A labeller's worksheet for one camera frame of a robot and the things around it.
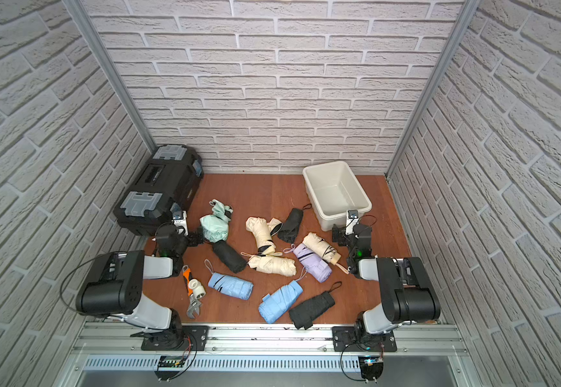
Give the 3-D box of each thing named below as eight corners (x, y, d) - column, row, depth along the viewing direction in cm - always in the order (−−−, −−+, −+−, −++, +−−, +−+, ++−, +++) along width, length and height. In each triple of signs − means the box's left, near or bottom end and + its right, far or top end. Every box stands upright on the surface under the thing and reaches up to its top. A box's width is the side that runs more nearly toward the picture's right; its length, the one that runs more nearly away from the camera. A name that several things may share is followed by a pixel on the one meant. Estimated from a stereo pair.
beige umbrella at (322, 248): (302, 242, 96) (302, 238, 94) (309, 233, 99) (310, 229, 96) (346, 276, 88) (348, 273, 85) (353, 266, 90) (355, 262, 88)
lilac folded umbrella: (288, 257, 91) (289, 254, 90) (300, 244, 95) (301, 241, 93) (322, 286, 85) (323, 283, 83) (334, 271, 88) (335, 269, 86)
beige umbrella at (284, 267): (239, 269, 89) (238, 265, 86) (243, 255, 92) (242, 251, 89) (295, 278, 87) (295, 274, 84) (297, 264, 90) (297, 260, 88)
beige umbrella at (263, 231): (242, 255, 92) (241, 250, 90) (247, 221, 102) (246, 216, 100) (281, 255, 93) (281, 251, 90) (281, 221, 103) (281, 216, 100)
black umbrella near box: (279, 238, 97) (278, 232, 93) (290, 212, 106) (290, 205, 102) (295, 243, 96) (295, 237, 92) (304, 216, 104) (305, 210, 101)
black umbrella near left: (211, 249, 94) (209, 246, 92) (222, 239, 97) (221, 236, 95) (237, 275, 88) (236, 273, 86) (249, 264, 90) (248, 261, 89)
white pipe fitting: (197, 301, 82) (195, 298, 79) (189, 285, 85) (186, 282, 83) (208, 294, 83) (205, 291, 81) (199, 278, 87) (197, 275, 84)
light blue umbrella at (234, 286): (196, 279, 87) (193, 275, 84) (208, 263, 91) (205, 259, 88) (246, 306, 82) (244, 303, 79) (256, 287, 86) (255, 283, 83)
